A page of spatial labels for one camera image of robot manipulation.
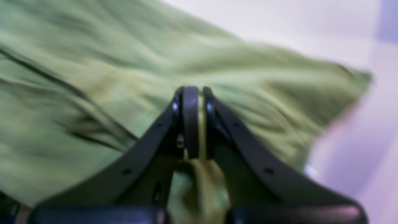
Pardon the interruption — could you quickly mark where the green T-shirt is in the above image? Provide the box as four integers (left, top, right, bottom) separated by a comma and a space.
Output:
1, 0, 371, 224

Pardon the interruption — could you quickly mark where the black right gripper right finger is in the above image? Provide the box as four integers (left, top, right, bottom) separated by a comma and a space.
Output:
203, 87, 369, 224

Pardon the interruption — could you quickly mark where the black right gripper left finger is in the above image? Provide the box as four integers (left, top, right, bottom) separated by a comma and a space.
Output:
28, 86, 199, 224

